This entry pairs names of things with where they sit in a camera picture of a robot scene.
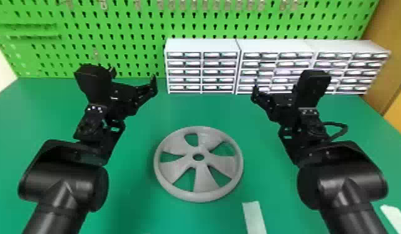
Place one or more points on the white drawer cabinet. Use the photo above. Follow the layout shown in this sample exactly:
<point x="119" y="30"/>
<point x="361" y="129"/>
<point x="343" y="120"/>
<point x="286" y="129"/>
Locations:
<point x="272" y="67"/>
<point x="201" y="70"/>
<point x="357" y="70"/>

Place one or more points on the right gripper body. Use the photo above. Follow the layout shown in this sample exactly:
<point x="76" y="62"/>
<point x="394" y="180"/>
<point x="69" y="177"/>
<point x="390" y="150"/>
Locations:
<point x="283" y="109"/>

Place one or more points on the grey wheel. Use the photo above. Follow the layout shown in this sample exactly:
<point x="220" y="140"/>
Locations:
<point x="184" y="148"/>

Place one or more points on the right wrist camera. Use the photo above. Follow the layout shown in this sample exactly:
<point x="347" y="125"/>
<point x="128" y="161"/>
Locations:
<point x="312" y="86"/>

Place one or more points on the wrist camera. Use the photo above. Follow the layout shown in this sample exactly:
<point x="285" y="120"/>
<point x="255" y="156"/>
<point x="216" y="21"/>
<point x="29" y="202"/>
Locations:
<point x="312" y="86"/>
<point x="92" y="83"/>

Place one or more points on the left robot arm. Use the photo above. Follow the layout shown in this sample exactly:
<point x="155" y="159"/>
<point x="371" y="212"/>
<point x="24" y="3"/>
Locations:
<point x="61" y="183"/>

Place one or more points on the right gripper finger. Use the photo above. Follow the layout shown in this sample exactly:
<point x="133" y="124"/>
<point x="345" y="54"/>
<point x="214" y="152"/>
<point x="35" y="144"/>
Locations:
<point x="259" y="97"/>

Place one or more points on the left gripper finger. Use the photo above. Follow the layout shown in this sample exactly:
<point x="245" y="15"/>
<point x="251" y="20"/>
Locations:
<point x="112" y="72"/>
<point x="151" y="86"/>

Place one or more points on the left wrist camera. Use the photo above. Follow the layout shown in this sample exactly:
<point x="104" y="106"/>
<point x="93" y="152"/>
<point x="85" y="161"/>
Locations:
<point x="92" y="83"/>

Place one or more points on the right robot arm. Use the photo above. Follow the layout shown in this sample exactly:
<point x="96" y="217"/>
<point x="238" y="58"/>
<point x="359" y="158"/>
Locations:
<point x="342" y="183"/>

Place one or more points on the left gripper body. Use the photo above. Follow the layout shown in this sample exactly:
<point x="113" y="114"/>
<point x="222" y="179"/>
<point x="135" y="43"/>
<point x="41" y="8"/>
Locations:
<point x="122" y="99"/>

